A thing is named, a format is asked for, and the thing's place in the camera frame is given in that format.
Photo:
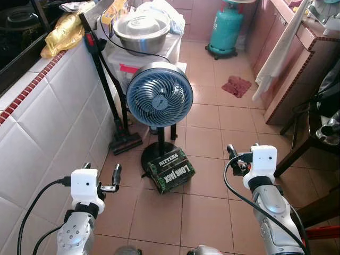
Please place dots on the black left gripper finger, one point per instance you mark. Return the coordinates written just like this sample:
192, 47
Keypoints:
116, 173
87, 166

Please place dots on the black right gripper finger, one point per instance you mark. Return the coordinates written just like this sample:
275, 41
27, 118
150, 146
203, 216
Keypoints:
231, 151

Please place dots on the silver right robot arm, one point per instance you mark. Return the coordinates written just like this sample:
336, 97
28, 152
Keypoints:
273, 212

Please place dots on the black red stick vacuum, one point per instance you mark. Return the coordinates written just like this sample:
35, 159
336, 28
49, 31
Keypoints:
126, 143

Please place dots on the green Long Jack bitters box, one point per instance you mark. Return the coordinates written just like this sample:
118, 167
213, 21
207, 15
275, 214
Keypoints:
170, 170

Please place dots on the dark wooden chair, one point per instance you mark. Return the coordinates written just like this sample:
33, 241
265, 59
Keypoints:
308, 151

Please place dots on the red floor rag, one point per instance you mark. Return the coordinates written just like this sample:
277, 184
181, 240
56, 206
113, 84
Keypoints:
236, 86

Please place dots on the silver left robot leg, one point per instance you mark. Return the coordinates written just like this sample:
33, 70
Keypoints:
127, 251

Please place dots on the silver robot leg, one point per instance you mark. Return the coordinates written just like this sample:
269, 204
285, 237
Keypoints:
204, 251
127, 251

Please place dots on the shiny metal pot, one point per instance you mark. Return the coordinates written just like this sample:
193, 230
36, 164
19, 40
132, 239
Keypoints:
329, 132

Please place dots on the blue grey standing fan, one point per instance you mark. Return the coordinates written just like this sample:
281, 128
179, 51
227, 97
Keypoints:
159, 95

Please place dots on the dark wooden table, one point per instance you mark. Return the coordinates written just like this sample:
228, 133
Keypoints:
321, 208

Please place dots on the white plastic storage box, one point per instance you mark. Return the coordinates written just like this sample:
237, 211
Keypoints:
114, 77

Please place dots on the silver right robot leg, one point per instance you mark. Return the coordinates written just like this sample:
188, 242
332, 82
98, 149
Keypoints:
204, 251

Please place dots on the pink tiled kitchen counter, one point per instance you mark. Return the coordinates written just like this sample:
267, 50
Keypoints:
300, 79

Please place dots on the white hanging cloth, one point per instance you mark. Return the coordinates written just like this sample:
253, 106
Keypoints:
276, 58

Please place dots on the red plastic stool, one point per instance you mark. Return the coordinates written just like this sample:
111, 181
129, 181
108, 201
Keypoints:
324, 232

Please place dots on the black bag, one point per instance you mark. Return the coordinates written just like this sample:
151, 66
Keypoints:
330, 90

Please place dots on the teal gas cylinder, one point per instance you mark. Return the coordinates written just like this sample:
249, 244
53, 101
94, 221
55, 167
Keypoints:
223, 32

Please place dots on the yellow plastic bag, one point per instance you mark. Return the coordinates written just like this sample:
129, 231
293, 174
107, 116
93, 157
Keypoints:
64, 34

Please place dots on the steel bowl with lid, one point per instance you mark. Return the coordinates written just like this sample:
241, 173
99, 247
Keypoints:
141, 34

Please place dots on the white plastic bag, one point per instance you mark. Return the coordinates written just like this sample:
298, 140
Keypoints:
162, 13

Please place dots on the grey metal appliance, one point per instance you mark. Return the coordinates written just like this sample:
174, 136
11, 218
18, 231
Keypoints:
326, 9

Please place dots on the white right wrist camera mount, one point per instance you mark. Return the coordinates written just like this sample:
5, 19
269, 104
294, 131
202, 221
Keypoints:
263, 159

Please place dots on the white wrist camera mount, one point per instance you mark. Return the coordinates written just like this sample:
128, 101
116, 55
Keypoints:
263, 159
85, 186

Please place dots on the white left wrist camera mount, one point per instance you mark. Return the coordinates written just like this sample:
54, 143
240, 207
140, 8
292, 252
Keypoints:
85, 186

